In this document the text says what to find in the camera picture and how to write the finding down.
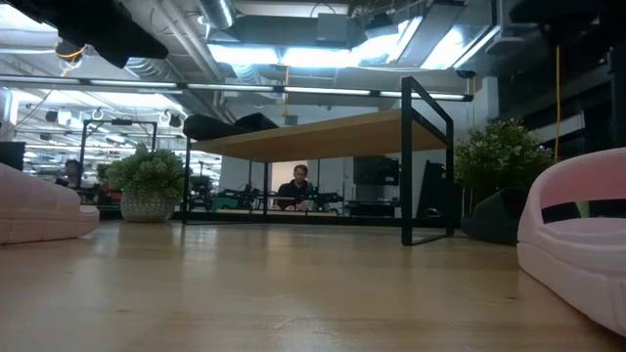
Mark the black background rig frame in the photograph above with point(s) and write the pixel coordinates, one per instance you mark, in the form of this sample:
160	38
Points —
120	122

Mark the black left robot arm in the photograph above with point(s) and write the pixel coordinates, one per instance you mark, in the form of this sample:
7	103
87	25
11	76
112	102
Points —
98	24

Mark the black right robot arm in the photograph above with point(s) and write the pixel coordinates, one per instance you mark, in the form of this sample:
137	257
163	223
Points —
562	12

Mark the small plant white patterned pot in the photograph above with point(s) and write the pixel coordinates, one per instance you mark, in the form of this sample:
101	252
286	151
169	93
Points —
147	176

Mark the background robot arm green light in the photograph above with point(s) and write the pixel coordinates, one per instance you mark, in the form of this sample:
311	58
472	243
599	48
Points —
325	200

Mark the grey ceiling box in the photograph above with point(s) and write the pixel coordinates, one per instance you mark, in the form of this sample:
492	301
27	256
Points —
332	28

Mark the black monitor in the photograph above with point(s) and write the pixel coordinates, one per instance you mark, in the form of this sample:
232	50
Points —
12	156

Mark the person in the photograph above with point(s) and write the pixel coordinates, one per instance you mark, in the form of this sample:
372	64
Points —
72	171
296	188

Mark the wooden shelf black metal frame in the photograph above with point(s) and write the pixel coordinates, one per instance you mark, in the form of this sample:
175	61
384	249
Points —
318	139

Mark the long ceiling light bar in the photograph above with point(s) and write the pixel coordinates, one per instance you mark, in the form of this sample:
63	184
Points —
235	87

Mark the black aluminium table frame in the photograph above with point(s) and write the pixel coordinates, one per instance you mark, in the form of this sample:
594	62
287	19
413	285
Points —
371	221

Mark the bushy plant dark pot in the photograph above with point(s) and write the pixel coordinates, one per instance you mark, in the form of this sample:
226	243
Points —
499	156

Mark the green and white roll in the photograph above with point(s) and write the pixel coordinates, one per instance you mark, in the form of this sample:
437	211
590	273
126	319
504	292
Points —
584	210

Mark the silver round duct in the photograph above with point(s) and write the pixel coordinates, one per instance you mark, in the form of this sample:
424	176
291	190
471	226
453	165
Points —
217	12

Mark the pink slide sandal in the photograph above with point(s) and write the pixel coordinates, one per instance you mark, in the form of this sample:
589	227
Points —
577	259
39	210

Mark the black leaning board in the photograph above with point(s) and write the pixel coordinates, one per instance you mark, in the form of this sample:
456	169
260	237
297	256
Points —
433	186

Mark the black wall screen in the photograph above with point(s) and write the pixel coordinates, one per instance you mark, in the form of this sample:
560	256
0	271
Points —
375	171

